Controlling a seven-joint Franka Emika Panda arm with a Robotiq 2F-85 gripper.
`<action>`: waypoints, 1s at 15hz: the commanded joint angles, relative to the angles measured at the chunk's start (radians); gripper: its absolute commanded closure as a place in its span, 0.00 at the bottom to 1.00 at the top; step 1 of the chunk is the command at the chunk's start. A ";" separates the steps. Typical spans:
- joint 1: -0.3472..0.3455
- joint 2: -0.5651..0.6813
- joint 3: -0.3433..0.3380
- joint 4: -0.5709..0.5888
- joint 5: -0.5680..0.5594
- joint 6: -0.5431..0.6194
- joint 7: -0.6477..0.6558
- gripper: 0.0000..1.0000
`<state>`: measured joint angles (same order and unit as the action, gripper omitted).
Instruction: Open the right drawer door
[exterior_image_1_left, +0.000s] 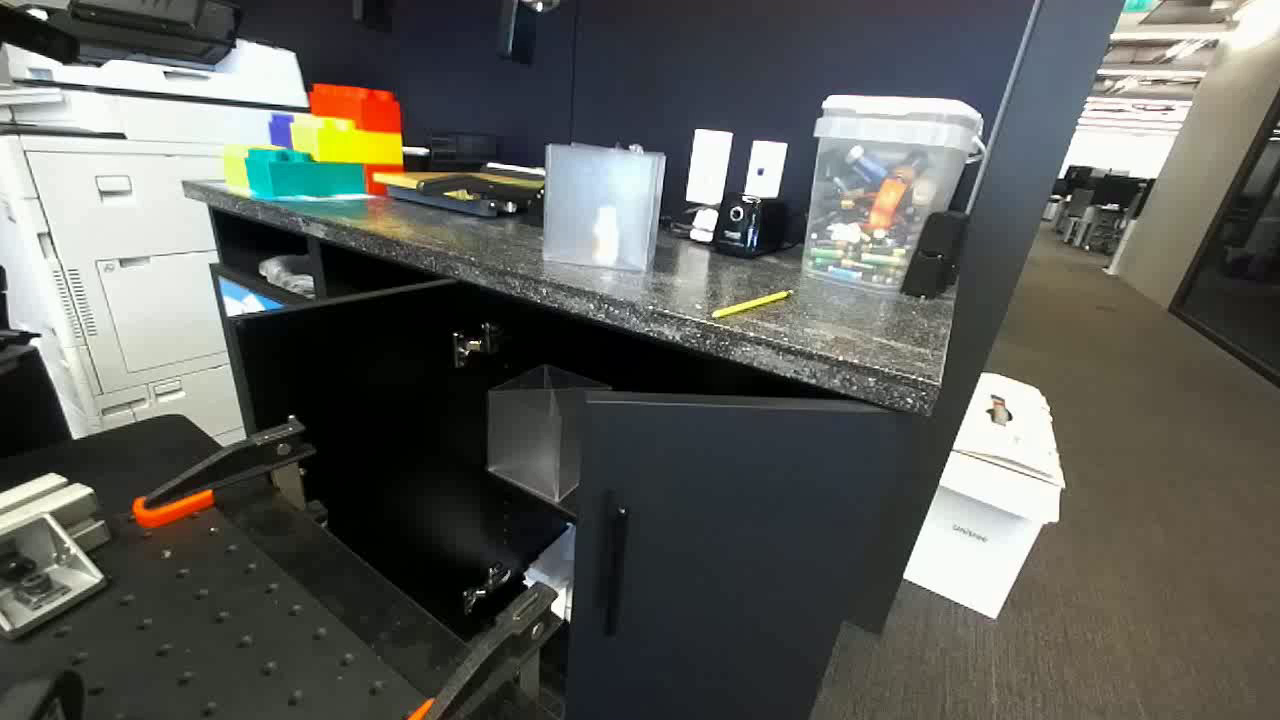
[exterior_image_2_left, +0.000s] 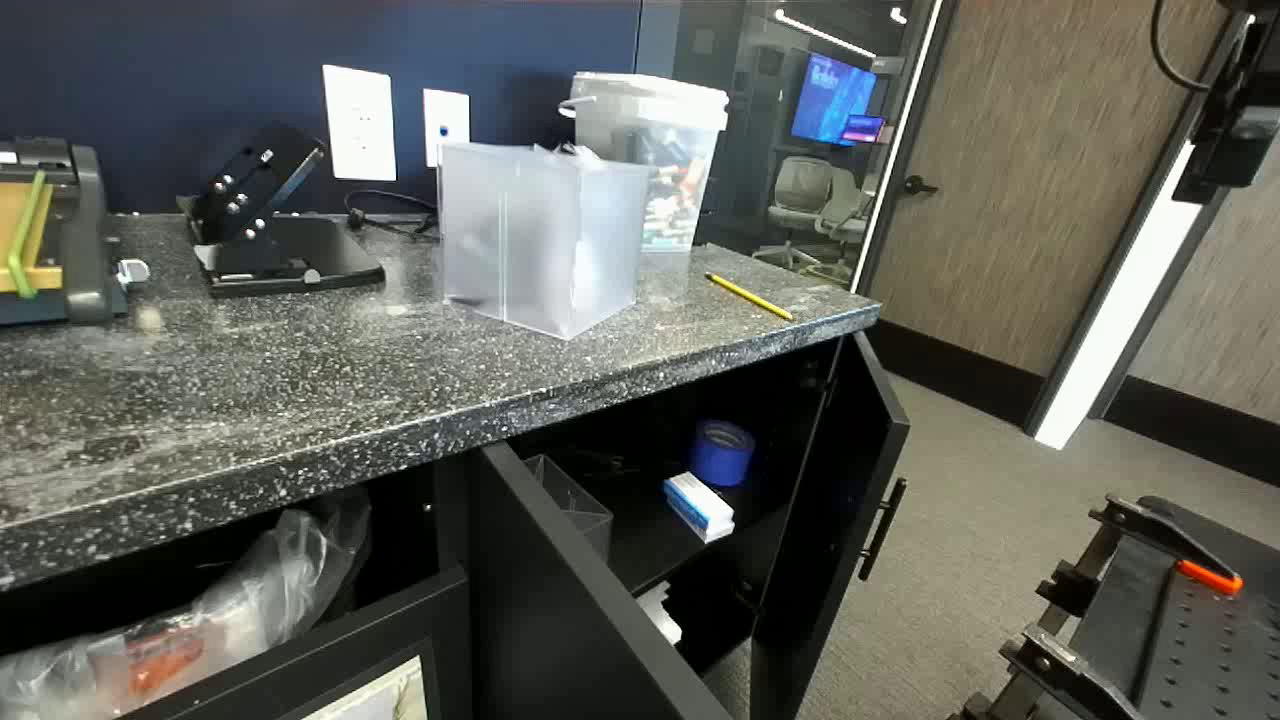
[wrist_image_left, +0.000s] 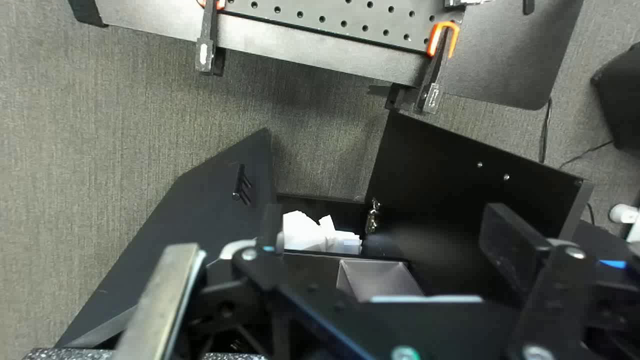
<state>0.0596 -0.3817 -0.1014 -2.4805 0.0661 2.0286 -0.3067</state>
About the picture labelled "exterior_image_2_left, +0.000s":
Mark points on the black pull-out bin drawer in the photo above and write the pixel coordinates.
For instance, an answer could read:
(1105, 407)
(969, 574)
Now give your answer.
(422, 625)

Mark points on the left black cabinet door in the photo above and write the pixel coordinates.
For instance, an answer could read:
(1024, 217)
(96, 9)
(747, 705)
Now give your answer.
(554, 630)

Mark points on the black cabinet door handle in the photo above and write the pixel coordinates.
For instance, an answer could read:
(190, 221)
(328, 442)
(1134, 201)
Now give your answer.
(885, 518)

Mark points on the orange cart handle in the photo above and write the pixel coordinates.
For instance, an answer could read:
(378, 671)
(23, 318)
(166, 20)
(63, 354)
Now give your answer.
(1207, 576)

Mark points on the black perforated cart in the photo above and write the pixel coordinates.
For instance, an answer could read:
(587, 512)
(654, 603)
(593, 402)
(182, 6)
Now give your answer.
(1131, 637)

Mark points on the grey office chair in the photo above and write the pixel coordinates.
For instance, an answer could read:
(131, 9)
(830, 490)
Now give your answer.
(820, 217)

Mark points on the wooden door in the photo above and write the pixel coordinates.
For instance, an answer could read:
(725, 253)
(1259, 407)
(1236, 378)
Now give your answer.
(1038, 138)

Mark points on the white and blue box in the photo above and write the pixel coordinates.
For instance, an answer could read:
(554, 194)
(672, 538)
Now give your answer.
(698, 506)

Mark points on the white wall outlet plate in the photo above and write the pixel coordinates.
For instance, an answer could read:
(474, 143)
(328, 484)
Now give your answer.
(362, 120)

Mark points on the clear plastic trash bag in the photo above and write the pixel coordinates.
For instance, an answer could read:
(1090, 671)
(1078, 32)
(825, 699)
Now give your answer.
(281, 584)

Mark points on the yellow pencil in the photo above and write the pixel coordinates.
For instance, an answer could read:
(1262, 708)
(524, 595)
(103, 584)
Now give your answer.
(749, 299)

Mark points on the right black cabinet door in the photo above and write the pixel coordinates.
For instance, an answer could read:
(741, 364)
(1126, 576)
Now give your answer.
(846, 469)

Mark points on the black cabinet door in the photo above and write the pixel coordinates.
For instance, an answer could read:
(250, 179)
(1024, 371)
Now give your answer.
(554, 630)
(846, 469)

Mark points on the clear plastic bucket with lid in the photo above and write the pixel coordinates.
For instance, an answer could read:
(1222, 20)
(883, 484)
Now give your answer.
(658, 120)

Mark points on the wall monitor screen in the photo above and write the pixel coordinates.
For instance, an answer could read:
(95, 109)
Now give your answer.
(834, 103)

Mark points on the translucent plastic box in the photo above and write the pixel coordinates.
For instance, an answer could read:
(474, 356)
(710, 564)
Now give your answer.
(543, 238)

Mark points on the clear container inside cabinet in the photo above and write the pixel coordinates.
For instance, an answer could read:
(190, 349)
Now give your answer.
(574, 503)

